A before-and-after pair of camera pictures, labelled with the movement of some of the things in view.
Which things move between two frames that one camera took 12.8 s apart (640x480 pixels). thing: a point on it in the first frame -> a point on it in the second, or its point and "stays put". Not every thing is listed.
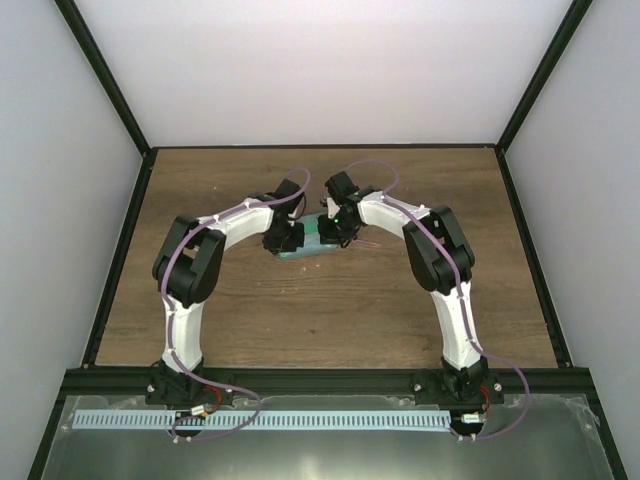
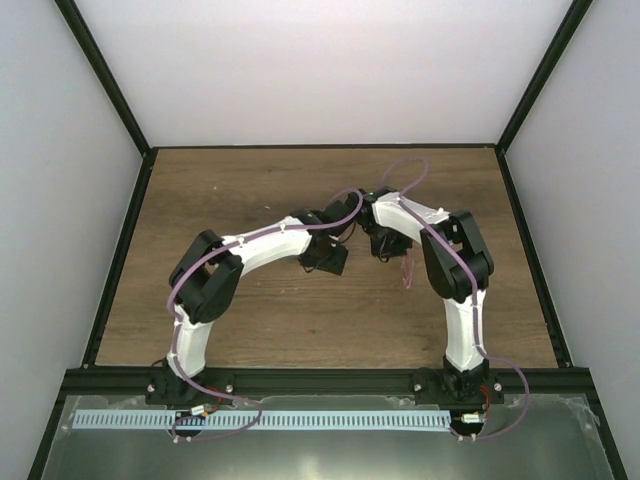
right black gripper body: (339, 231) -> (386, 242)
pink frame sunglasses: (367, 243) -> (407, 266)
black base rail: (319, 383) stays put
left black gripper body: (283, 239) -> (324, 260)
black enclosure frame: (63, 392) stays put
